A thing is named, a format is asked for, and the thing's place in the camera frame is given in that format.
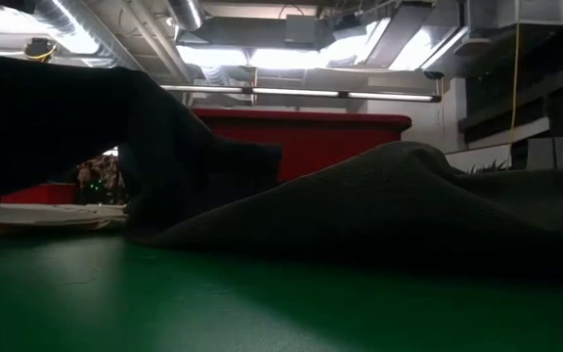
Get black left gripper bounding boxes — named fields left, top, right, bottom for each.
left=117, top=136, right=283, bottom=236

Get dark blue denim jeans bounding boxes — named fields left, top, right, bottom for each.
left=129, top=140, right=563, bottom=280

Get red plastic laundry bin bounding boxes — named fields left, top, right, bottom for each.
left=191, top=108, right=413, bottom=184

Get floral patterned panel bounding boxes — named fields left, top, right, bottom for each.
left=76, top=154, right=130, bottom=205

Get green table mat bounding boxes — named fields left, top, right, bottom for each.
left=0, top=229, right=563, bottom=352

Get cream canvas tote bag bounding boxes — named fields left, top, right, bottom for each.
left=0, top=201, right=130, bottom=237

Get long light bar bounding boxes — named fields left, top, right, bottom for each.
left=158, top=83, right=443, bottom=105

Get red partition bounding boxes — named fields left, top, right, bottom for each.
left=0, top=183, right=78, bottom=205

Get grey junction box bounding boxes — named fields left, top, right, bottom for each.
left=284, top=14, right=318, bottom=45

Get white board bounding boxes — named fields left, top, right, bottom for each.
left=445, top=143, right=513, bottom=173

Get small artificial potted plant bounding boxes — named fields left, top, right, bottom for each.
left=464, top=158, right=511, bottom=176

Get grey storage boxes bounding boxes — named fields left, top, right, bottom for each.
left=525, top=135, right=563, bottom=171

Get silver ventilation duct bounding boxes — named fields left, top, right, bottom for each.
left=166, top=0, right=204, bottom=31

